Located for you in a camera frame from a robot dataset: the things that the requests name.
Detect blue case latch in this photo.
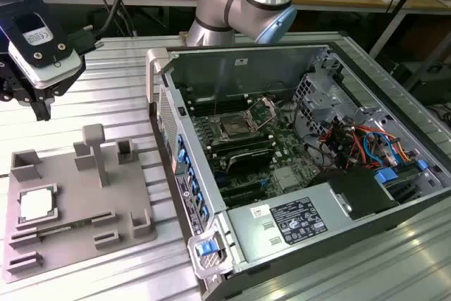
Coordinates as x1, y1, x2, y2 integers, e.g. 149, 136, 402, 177
197, 240, 216, 257

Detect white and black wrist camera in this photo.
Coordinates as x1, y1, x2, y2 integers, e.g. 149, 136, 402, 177
0, 0, 87, 90

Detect open PC case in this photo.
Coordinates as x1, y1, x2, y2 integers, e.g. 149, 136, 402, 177
145, 40, 451, 301

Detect green RAM stick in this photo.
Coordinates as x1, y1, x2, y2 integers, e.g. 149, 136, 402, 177
37, 221, 95, 237

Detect silver drive cage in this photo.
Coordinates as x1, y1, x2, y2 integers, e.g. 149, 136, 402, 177
291, 71, 357, 129

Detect grey power supply unit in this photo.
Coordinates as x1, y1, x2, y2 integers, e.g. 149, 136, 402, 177
225, 183, 353, 264

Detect black RAM slot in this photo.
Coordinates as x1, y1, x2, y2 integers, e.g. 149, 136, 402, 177
189, 99, 248, 107
206, 133, 272, 149
190, 102, 248, 111
208, 136, 273, 152
210, 138, 275, 154
190, 106, 249, 115
211, 141, 276, 157
189, 94, 248, 103

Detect black camera cable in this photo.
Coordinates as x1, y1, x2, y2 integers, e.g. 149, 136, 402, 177
70, 0, 212, 56

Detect metal socket cover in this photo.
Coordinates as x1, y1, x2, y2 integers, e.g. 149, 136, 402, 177
246, 96, 280, 130

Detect silver chipset heatsink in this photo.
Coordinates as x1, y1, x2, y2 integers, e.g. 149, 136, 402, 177
273, 166, 299, 190

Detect black plastic shroud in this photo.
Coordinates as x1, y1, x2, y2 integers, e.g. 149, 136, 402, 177
305, 168, 401, 221

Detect orange wire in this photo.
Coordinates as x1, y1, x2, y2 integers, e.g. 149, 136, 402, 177
347, 123, 366, 170

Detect CPU socket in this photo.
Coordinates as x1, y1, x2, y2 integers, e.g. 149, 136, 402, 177
216, 112, 253, 142

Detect grey parts rack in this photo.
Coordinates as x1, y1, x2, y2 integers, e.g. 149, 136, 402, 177
5, 123, 158, 284

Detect blue wire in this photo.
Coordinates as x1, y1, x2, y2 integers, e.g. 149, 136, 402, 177
362, 131, 406, 166

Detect blue disk carrier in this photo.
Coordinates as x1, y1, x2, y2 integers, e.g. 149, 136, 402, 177
375, 168, 399, 185

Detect silver CPU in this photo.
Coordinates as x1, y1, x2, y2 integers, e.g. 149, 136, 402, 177
19, 190, 57, 223

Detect black expansion card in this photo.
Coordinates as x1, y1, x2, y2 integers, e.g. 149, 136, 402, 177
225, 147, 275, 176

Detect black expansion slot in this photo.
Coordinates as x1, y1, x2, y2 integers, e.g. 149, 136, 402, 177
221, 180, 266, 195
223, 190, 272, 207

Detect green motherboard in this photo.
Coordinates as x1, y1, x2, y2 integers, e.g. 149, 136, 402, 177
192, 94, 330, 210

